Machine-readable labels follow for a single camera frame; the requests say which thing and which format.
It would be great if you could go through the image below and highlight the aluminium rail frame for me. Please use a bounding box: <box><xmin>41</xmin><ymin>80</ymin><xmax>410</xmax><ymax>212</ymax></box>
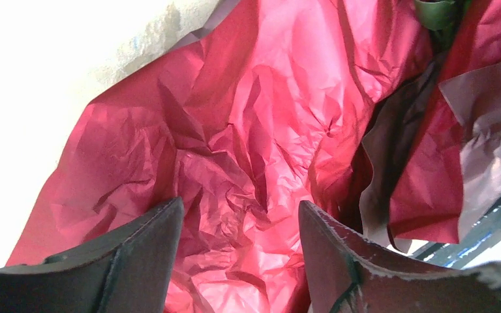
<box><xmin>412</xmin><ymin>197</ymin><xmax>501</xmax><ymax>269</ymax></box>

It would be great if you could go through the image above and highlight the flower bouquet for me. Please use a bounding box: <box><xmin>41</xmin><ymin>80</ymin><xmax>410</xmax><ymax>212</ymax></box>
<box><xmin>8</xmin><ymin>1</ymin><xmax>501</xmax><ymax>312</ymax></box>

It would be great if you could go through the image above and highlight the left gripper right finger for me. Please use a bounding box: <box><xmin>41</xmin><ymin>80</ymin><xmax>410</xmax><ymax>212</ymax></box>
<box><xmin>298</xmin><ymin>201</ymin><xmax>501</xmax><ymax>312</ymax></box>

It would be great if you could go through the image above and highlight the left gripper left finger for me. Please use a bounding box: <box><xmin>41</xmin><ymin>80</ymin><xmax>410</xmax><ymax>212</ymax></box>
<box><xmin>0</xmin><ymin>198</ymin><xmax>184</xmax><ymax>312</ymax></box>

